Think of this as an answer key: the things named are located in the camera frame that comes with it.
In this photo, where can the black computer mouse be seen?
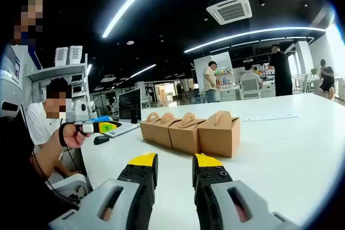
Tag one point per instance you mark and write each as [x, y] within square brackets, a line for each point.
[101, 139]

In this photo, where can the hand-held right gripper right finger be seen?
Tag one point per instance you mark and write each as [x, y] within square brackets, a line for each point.
[237, 205]

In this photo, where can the small black upright object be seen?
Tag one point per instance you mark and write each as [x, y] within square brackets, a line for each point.
[134, 117]

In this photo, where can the white mesh office chair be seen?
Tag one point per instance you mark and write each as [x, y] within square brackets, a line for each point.
[250, 88]

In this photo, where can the short ceiling light strip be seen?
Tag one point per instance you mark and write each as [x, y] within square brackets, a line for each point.
[141, 71]

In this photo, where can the white chest-worn device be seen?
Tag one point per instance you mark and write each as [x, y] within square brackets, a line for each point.
[9, 79]

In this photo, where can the white shelf rack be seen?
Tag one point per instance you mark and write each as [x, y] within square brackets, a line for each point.
[54, 71]

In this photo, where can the person's black clothing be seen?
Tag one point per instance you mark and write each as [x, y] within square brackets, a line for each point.
[21, 187]

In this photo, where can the ceiling air conditioner unit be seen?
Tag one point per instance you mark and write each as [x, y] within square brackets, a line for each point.
[229, 10]

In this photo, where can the display shelf with bottles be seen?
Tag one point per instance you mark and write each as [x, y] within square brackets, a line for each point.
[226, 80]

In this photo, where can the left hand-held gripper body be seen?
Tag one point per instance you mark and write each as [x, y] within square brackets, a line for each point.
[82, 111]

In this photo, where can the green potted plant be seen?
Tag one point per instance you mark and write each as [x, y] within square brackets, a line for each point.
[313, 72]

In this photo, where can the blue tray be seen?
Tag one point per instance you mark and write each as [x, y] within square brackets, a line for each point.
[99, 118]

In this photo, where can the person's left hand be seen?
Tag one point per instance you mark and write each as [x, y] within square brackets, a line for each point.
[74, 135]

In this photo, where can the silver laptop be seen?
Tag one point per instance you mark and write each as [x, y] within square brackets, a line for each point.
[129, 106]

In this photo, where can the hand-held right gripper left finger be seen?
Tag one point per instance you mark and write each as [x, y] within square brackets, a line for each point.
[113, 205]

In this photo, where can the stack of white bins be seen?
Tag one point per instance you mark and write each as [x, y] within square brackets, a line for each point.
[61, 56]
[75, 53]

